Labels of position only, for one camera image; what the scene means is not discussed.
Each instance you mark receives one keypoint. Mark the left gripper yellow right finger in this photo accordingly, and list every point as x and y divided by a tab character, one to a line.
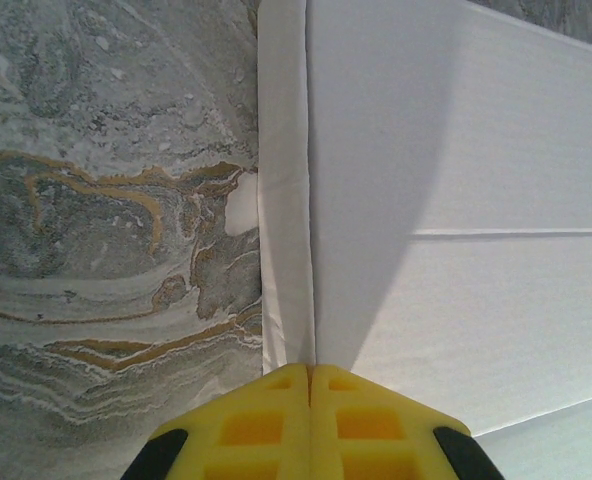
376	430

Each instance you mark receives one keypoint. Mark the white paper box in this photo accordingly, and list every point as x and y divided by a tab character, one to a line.
451	200

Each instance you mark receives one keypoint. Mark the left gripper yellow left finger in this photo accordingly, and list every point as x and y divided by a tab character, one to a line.
236	430

